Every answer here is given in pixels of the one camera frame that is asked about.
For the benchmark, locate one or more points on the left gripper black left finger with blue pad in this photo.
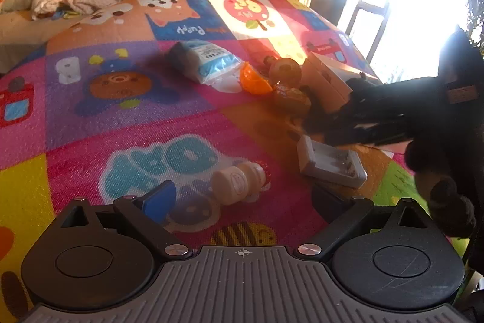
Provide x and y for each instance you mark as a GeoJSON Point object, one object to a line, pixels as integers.
{"type": "Point", "coordinates": [144, 216]}

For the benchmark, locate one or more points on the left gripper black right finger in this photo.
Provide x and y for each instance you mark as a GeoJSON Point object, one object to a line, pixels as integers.
{"type": "Point", "coordinates": [345, 218]}

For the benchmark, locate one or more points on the blue white tissue pack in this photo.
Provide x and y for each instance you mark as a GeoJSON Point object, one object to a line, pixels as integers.
{"type": "Point", "coordinates": [208, 64]}

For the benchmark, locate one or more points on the orange plastic toy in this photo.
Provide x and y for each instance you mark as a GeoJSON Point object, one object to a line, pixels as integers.
{"type": "Point", "coordinates": [252, 82]}

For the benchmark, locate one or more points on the white battery charger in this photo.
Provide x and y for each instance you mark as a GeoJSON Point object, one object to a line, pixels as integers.
{"type": "Point", "coordinates": [330, 164]}

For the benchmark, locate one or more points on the small yogurt drink bottle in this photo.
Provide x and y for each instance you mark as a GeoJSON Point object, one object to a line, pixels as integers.
{"type": "Point", "coordinates": [243, 182]}

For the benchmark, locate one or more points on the orange cartoon figurine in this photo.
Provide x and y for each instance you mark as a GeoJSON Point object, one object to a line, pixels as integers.
{"type": "Point", "coordinates": [291, 100]}

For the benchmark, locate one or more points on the white cardboard box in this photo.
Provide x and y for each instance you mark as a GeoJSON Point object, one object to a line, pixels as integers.
{"type": "Point", "coordinates": [332, 81]}

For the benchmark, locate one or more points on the colourful cartoon play mat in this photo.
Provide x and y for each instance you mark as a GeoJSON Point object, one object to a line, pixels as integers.
{"type": "Point", "coordinates": [99, 112]}

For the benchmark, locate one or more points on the round brown toy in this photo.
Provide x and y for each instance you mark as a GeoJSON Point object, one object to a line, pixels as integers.
{"type": "Point", "coordinates": [285, 71]}

